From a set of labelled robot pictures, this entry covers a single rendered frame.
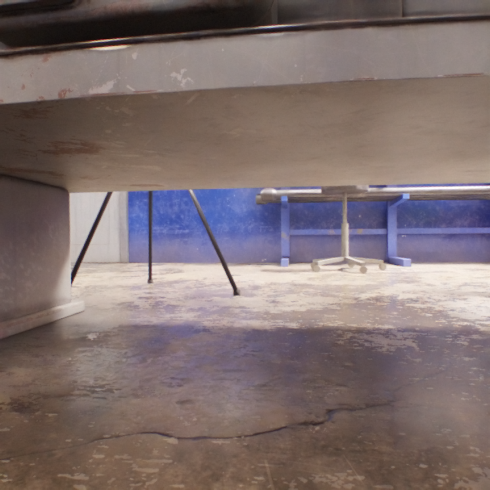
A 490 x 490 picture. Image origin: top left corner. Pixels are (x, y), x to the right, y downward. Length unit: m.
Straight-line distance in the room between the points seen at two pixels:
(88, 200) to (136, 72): 3.89
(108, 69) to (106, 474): 0.44
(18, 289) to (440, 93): 1.01
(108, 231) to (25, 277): 3.11
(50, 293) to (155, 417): 0.76
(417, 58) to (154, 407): 0.54
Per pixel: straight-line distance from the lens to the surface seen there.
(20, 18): 0.61
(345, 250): 2.87
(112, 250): 4.22
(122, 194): 4.18
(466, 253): 4.17
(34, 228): 1.18
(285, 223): 3.70
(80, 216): 4.39
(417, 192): 3.52
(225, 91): 0.47
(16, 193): 1.13
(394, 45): 0.48
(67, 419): 0.58
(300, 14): 0.69
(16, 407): 0.65
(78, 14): 0.57
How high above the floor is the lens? 0.23
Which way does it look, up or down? 1 degrees down
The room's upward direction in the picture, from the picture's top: 1 degrees counter-clockwise
